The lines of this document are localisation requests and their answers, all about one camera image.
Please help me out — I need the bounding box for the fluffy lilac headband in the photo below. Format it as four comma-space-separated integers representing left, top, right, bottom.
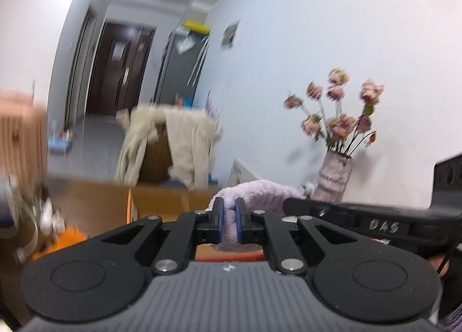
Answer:
208, 179, 308, 246

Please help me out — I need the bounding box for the red cardboard box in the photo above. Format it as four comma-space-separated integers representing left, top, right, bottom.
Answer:
193, 214, 267, 263

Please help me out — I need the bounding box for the small white object by vase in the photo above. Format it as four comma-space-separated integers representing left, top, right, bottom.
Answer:
298, 181, 316, 198

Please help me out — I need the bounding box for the brown wooden chair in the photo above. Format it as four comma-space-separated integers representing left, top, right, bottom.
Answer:
139, 124, 172, 184

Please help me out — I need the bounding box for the beige jacket on chair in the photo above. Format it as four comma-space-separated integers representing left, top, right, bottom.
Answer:
115, 104, 222, 191

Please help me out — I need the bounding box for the pink textured vase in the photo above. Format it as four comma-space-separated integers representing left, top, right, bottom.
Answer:
311, 151, 352, 202

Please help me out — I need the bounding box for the dried pink rose bouquet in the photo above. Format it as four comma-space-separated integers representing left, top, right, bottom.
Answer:
283, 67, 385, 157

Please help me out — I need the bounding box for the grey refrigerator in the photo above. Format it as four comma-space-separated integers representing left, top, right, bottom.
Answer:
151, 28, 209, 106

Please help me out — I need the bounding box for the dark brown door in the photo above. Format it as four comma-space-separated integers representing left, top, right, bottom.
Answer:
86, 22, 156, 116

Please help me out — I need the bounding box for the yellow box on refrigerator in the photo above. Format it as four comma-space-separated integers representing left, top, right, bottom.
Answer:
183, 20, 211, 34

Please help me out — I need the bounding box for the brown cardboard box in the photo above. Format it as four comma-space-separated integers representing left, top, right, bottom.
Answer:
1, 90, 48, 194

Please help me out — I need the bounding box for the orange black cloth strap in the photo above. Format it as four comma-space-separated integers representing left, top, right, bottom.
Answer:
30, 225, 90, 260

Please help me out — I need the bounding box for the wall picture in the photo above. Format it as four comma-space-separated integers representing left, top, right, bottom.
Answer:
221, 21, 240, 49

